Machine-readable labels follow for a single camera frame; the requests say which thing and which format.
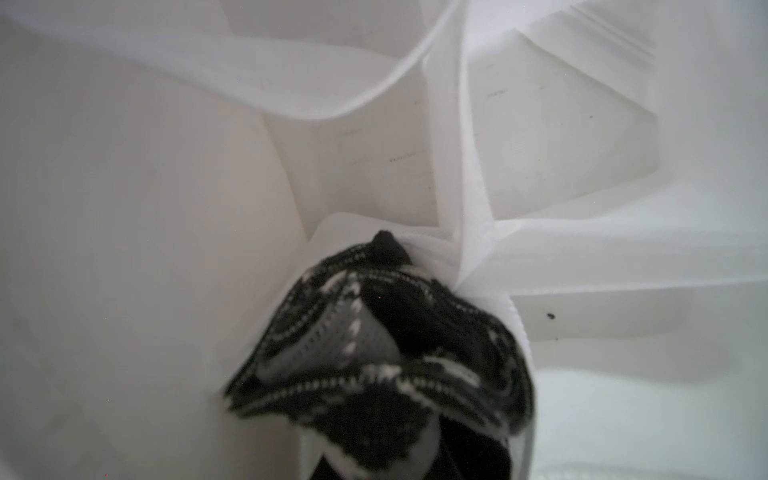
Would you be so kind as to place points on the white compartment organizer tray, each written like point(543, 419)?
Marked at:
point(593, 172)

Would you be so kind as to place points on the black grey argyle sock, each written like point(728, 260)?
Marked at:
point(390, 373)

